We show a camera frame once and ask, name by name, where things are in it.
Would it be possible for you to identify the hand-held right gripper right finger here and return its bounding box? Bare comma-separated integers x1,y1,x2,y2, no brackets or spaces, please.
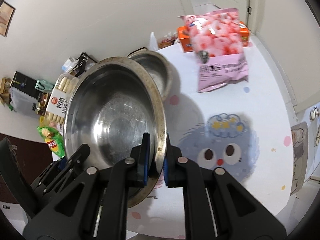
163,133,287,240

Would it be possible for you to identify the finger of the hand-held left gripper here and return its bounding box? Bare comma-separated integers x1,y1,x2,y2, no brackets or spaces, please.
30,160,73,201
65,144,91,170

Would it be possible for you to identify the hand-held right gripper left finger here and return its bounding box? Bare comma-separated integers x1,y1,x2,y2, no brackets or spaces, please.
23,132,151,240

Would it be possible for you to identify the large steel bowl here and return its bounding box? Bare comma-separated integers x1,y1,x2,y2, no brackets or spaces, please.
64,56,167,208

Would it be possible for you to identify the medium steel bowl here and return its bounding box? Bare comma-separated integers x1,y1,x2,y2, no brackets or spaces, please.
127,50,173,101

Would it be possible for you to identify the dark brown cabinet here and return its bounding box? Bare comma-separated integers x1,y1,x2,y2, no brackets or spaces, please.
0,131,53,203

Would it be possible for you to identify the green potato chips bag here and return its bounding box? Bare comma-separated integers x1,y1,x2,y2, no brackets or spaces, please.
37,126,66,158

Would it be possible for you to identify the biscuit box with white sleeve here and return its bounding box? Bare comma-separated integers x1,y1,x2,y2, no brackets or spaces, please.
40,74,80,128

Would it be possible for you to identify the brown glass bottle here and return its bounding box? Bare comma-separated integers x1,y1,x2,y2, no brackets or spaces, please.
32,92,49,115

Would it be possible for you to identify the teal plastic holder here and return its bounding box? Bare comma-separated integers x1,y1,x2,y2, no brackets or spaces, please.
35,79,54,92

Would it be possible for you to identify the black white corrugated box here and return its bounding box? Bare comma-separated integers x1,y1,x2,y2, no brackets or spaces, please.
10,71,38,113

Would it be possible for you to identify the black metal rack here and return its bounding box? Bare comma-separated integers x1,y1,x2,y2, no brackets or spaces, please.
75,52,97,73

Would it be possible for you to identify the metal binder clip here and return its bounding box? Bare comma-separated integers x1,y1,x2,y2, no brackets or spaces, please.
197,51,210,64

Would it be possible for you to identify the cartoon printed tablecloth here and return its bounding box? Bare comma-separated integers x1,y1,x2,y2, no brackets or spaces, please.
130,36,302,233

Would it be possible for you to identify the clear plastic food bag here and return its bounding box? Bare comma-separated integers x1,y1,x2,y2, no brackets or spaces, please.
156,31,181,49

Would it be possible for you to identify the orange carton box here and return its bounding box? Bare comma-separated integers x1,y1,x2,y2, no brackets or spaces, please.
177,21,251,53

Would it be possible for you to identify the cartoon floor mat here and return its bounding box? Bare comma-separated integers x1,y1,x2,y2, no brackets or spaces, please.
291,121,309,195

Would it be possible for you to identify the pink snack bag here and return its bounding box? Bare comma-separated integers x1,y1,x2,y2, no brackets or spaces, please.
178,8,249,93

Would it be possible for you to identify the framed wall picture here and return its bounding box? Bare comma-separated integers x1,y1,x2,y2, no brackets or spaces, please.
0,1,16,37

